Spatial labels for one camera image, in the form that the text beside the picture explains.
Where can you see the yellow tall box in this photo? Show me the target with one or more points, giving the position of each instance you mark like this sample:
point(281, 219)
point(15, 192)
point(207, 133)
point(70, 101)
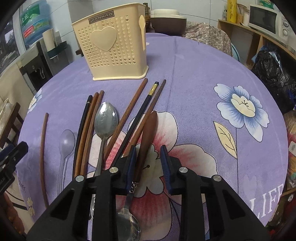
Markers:
point(231, 11)

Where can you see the large metal spoon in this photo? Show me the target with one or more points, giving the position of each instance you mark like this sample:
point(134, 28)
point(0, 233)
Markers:
point(105, 123)

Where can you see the brown chopstick pair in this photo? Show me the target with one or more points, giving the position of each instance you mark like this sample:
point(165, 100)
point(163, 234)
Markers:
point(87, 147)
point(83, 136)

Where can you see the purple floral tablecloth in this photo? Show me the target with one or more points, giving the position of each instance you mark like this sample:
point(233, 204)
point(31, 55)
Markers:
point(214, 115)

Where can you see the black plastic bag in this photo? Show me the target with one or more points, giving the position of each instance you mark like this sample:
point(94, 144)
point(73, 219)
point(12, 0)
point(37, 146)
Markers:
point(276, 69)

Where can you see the paper cup stack holder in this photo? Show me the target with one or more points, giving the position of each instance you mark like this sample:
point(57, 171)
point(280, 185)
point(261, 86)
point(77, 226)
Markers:
point(52, 48)

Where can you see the brown white rice cooker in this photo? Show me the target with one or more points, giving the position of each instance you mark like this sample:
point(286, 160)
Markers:
point(168, 21)

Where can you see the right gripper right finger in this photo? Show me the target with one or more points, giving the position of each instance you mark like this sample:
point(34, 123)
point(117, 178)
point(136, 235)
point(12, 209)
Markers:
point(167, 167)

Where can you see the beige plastic utensil holder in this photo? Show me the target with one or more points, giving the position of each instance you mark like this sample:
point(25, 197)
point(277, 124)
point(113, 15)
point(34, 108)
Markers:
point(113, 42)

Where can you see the blue water bottle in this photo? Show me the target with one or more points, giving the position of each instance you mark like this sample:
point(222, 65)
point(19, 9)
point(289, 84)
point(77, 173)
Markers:
point(35, 19)

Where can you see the clear plastic spoon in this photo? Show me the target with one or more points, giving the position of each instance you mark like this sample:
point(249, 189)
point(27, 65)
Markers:
point(66, 146)

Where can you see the black chopstick group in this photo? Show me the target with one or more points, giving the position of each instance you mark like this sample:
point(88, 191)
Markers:
point(81, 126)

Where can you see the small metal spoon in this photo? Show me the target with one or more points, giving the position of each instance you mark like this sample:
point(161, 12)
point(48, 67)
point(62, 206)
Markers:
point(128, 227)

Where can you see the water dispenser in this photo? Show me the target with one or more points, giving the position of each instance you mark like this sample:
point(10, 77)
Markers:
point(41, 65)

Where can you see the wooden shelf unit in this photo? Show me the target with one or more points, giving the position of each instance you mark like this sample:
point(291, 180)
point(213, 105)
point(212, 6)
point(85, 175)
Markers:
point(248, 42)

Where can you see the lone brown chopstick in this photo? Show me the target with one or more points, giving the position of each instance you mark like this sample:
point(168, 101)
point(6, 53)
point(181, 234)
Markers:
point(42, 152)

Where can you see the white microwave oven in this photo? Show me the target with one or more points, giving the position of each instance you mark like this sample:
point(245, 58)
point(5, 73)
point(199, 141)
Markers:
point(269, 22)

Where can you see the black chopstick gold band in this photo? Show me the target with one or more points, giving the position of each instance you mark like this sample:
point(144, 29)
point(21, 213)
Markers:
point(135, 123)

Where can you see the dark wooden spoon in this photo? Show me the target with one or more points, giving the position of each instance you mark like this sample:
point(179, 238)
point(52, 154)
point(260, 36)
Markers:
point(148, 134)

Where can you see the floral cloth covered chair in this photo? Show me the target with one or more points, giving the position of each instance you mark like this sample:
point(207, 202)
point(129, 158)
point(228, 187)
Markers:
point(209, 35)

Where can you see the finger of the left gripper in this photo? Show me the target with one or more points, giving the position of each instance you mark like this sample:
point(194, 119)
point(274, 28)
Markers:
point(11, 155)

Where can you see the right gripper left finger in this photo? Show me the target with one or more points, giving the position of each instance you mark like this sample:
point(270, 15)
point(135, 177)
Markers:
point(132, 158)

